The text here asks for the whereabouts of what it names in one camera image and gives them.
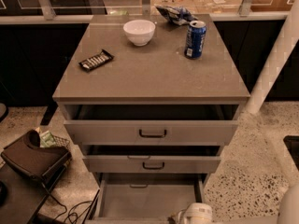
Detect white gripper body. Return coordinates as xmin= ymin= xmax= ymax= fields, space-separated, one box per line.
xmin=178 ymin=203 xmax=213 ymax=224

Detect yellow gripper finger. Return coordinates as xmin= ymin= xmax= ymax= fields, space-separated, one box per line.
xmin=171 ymin=211 xmax=183 ymax=224

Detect grey drawer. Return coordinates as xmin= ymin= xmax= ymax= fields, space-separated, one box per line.
xmin=83 ymin=146 xmax=221 ymax=174
xmin=64 ymin=105 xmax=237 ymax=146
xmin=83 ymin=174 xmax=205 ymax=224

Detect grey drawer cabinet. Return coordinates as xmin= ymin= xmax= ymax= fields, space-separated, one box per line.
xmin=51 ymin=14 xmax=251 ymax=224

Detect black table at left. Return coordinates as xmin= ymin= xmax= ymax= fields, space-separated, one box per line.
xmin=0 ymin=164 xmax=63 ymax=224

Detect black device on stand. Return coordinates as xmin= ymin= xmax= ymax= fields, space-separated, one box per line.
xmin=1 ymin=130 xmax=71 ymax=184

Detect black snack bar packet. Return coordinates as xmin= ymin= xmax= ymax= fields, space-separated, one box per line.
xmin=78 ymin=49 xmax=114 ymax=72

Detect blue soda can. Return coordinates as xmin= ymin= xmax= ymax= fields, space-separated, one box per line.
xmin=184 ymin=21 xmax=206 ymax=59

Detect white bowl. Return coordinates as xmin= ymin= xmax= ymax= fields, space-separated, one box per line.
xmin=123 ymin=20 xmax=156 ymax=46

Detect blue chip bag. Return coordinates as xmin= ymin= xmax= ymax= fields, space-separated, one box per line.
xmin=156 ymin=6 xmax=197 ymax=25

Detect black cable on floor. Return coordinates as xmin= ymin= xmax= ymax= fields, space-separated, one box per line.
xmin=41 ymin=184 xmax=101 ymax=224

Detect wire basket with green packet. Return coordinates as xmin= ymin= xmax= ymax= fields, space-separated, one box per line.
xmin=36 ymin=128 xmax=70 ymax=148

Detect white diagonal post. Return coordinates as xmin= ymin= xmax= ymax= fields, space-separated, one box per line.
xmin=246 ymin=0 xmax=299 ymax=114

